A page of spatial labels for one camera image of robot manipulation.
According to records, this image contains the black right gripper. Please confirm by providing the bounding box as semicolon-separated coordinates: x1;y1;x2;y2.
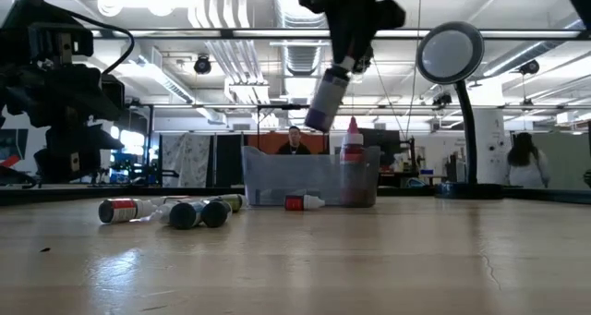
293;0;407;74

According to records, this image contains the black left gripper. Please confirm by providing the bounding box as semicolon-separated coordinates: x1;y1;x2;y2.
0;63;125;185

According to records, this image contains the large purple food coloring bottle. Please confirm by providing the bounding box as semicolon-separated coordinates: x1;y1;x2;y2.
304;65;353;134

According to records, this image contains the small red food coloring bottle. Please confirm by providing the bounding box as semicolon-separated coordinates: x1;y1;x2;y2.
98;198;159;224
283;194;326;212

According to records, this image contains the large red food coloring bottle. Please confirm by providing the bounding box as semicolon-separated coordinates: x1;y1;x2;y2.
339;115;367;208

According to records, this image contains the small blue food coloring bottle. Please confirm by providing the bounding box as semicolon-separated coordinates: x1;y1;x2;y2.
168;200;207;230

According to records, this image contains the small brown food coloring bottle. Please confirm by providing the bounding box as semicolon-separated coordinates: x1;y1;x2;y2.
200;199;233;229

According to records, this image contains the black computer monitor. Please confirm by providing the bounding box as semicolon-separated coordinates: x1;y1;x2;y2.
357;127;402;166

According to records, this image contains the white patterned curtain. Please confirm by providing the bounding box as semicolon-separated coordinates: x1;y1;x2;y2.
161;133;212;189

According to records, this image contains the black hanging spotlight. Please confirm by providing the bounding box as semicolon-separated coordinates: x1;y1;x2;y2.
432;91;453;109
519;59;541;77
193;53;213;76

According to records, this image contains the person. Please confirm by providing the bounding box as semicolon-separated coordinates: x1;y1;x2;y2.
503;132;550;189
275;125;313;156

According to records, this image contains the overhead bar with strip lights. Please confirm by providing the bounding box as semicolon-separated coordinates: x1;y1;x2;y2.
90;27;591;41

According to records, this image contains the translucent grey plastic bin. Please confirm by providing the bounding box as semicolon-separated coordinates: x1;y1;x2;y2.
240;144;382;209

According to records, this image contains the black gooseneck desk lamp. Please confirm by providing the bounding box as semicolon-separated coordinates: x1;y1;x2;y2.
416;21;505;200

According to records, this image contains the white round column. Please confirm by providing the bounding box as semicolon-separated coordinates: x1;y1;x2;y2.
475;107;508;187

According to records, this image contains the grey partition panel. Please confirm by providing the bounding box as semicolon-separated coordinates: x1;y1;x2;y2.
511;132;591;191

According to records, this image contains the black aluminium table frame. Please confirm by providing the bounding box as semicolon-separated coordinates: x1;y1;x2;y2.
0;184;591;206

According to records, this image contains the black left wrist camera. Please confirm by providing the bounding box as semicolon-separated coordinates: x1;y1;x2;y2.
100;72;127;109

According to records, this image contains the dark wall picture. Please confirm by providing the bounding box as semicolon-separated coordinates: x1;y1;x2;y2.
0;128;29;162

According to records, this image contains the black metal stand frame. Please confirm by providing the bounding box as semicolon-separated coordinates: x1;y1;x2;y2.
256;103;327;155

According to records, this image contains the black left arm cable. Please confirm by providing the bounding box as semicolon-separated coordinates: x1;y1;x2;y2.
48;7;137;75

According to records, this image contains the orange partition wall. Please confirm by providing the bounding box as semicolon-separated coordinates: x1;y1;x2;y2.
247;133;330;155

